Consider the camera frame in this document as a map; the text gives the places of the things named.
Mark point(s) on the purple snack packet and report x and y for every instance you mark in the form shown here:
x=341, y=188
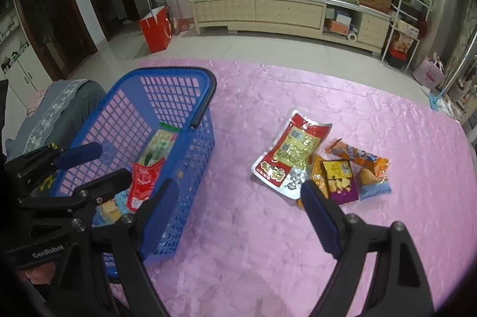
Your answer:
x=341, y=183

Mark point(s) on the red paper bag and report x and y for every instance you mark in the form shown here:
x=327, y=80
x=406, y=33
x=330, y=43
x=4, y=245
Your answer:
x=156, y=30

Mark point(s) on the pink cloth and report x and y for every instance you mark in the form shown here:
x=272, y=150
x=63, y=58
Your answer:
x=36, y=103

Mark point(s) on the light blue snack packet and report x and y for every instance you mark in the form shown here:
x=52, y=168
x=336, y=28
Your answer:
x=108, y=211

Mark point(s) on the grey garment yellow print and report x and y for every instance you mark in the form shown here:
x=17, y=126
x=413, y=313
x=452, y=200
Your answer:
x=87, y=97

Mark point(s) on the person's left hand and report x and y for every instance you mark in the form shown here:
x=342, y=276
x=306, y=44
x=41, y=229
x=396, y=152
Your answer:
x=39, y=274

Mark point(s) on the silver standing air conditioner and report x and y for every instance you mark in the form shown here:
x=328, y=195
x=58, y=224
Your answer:
x=447, y=4

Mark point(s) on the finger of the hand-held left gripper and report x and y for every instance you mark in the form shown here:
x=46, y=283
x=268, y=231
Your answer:
x=78, y=155
x=100, y=188

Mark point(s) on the small red snack packet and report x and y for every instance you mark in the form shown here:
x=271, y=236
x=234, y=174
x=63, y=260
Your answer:
x=143, y=183

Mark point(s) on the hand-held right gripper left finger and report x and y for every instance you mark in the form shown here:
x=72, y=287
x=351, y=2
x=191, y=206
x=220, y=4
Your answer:
x=160, y=220

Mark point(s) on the light blue box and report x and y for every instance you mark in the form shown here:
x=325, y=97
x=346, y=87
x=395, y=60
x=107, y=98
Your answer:
x=342, y=18

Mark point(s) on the white metal shelf rack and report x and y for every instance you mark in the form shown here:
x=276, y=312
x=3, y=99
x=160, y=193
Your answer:
x=397, y=9

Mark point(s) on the pink quilted tablecloth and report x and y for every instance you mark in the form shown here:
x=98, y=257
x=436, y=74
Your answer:
x=261, y=246

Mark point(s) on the long orange snack packet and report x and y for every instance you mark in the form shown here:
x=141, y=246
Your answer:
x=357, y=155

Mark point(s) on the orange box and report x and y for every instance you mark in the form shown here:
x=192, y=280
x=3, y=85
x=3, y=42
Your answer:
x=337, y=27

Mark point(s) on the large red silver snack packet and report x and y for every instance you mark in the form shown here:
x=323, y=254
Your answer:
x=294, y=153

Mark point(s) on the pink bag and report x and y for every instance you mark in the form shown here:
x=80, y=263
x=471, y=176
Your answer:
x=428, y=73

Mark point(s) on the white cabinet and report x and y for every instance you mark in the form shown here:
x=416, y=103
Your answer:
x=22, y=75

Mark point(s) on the yellow orange snack packet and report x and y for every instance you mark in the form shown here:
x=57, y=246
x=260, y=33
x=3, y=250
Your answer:
x=318, y=175

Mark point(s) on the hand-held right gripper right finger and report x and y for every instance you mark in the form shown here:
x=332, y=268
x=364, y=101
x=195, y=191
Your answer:
x=320, y=224

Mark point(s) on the white paper roll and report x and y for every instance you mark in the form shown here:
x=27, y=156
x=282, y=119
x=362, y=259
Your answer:
x=352, y=37

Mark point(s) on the blue plastic basket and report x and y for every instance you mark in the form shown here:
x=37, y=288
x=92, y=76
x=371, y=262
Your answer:
x=201, y=153

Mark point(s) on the cream TV cabinet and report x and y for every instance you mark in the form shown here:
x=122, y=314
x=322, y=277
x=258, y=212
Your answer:
x=287, y=13

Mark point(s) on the dark wooden door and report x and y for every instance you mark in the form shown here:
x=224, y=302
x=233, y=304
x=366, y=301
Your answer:
x=56, y=22

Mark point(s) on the blue-grey lace cloth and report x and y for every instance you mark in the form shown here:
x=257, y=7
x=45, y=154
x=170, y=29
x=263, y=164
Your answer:
x=48, y=108

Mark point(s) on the red broom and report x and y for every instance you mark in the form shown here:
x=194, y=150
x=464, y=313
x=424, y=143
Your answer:
x=178, y=24

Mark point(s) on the green white snack packet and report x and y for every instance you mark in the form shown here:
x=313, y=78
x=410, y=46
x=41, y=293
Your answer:
x=160, y=145

